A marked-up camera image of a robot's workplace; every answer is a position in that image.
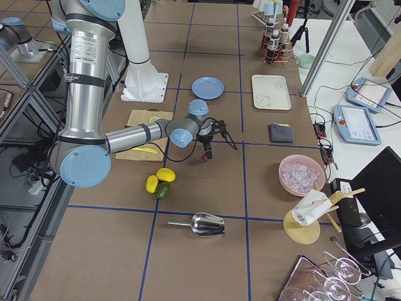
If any small yellow lemon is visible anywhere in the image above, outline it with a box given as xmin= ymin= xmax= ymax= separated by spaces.
xmin=145 ymin=174 xmax=159 ymax=194

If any aluminium frame post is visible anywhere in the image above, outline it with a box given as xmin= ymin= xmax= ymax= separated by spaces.
xmin=300 ymin=0 xmax=355 ymax=97

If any green lime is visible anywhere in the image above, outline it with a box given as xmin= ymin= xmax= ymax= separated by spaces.
xmin=155 ymin=182 xmax=170 ymax=199

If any lemon half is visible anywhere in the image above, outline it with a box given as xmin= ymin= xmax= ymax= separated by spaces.
xmin=149 ymin=116 xmax=160 ymax=122

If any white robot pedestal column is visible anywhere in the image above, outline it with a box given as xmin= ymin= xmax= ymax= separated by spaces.
xmin=118 ymin=0 xmax=150 ymax=65

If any wooden cutting board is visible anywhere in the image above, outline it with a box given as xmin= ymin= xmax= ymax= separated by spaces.
xmin=115 ymin=109 xmax=174 ymax=162

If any far teach pendant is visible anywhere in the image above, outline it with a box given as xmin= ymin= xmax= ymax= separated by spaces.
xmin=346 ymin=77 xmax=393 ymax=113

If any near teach pendant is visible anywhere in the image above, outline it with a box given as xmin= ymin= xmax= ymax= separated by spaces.
xmin=333 ymin=105 xmax=382 ymax=145

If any yellow plastic knife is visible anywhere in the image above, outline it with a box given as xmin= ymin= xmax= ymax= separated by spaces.
xmin=132 ymin=147 xmax=158 ymax=154

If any rear tea bottle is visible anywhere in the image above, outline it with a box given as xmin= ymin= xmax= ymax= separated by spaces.
xmin=279 ymin=23 xmax=289 ymax=43

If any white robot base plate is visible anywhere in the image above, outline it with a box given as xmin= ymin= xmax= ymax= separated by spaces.
xmin=121 ymin=71 xmax=169 ymax=103

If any wooden cup stand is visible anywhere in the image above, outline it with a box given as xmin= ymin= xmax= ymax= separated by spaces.
xmin=283 ymin=188 xmax=365 ymax=245

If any grey folded cloth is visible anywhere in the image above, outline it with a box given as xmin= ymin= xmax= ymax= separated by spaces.
xmin=268 ymin=123 xmax=294 ymax=143

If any white wire cup rack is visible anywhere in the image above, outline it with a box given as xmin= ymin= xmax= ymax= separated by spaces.
xmin=251 ymin=0 xmax=289 ymax=24

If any wine glass tray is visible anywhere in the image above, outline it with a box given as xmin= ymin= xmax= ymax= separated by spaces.
xmin=278 ymin=251 xmax=372 ymax=301

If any white bear tray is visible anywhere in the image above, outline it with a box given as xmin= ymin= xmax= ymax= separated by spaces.
xmin=251 ymin=75 xmax=291 ymax=111

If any front right tea bottle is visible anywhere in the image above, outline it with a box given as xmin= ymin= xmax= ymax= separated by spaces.
xmin=265 ymin=30 xmax=279 ymax=63

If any blue plastic plate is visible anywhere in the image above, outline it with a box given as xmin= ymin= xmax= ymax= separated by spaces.
xmin=192 ymin=77 xmax=224 ymax=100

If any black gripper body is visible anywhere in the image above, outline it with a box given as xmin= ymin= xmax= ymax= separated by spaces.
xmin=199 ymin=119 xmax=226 ymax=145

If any tea bottle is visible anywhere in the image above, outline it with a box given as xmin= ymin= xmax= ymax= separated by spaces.
xmin=264 ymin=18 xmax=274 ymax=50
xmin=279 ymin=23 xmax=289 ymax=43
xmin=265 ymin=30 xmax=279 ymax=63

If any pink bowl of ice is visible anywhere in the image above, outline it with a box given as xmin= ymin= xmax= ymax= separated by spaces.
xmin=278 ymin=154 xmax=326 ymax=196

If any teach pendant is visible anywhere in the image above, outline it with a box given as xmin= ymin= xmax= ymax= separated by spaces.
xmin=333 ymin=105 xmax=382 ymax=145
xmin=346 ymin=77 xmax=393 ymax=113

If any large yellow lemon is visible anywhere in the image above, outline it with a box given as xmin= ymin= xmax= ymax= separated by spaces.
xmin=156 ymin=167 xmax=176 ymax=182

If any copper wire bottle rack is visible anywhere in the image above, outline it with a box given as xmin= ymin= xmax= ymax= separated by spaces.
xmin=261 ymin=35 xmax=294 ymax=63

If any black monitor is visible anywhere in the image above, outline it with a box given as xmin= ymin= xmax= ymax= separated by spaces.
xmin=351 ymin=146 xmax=400 ymax=257

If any front left tea bottle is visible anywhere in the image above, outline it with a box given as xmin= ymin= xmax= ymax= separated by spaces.
xmin=264 ymin=18 xmax=274 ymax=50

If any steel ice scoop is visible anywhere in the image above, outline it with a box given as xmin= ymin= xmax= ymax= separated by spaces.
xmin=168 ymin=213 xmax=226 ymax=237

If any black camera tripod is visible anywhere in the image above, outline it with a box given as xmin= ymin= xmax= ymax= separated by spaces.
xmin=290 ymin=0 xmax=311 ymax=53

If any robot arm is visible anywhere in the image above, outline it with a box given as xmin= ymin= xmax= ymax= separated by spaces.
xmin=50 ymin=1 xmax=227 ymax=188
xmin=1 ymin=17 xmax=53 ymax=63

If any red thermos bottle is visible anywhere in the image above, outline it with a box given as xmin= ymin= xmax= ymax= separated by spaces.
xmin=286 ymin=0 xmax=301 ymax=27

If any green bowl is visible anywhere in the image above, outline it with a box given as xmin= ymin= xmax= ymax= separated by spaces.
xmin=298 ymin=53 xmax=315 ymax=69

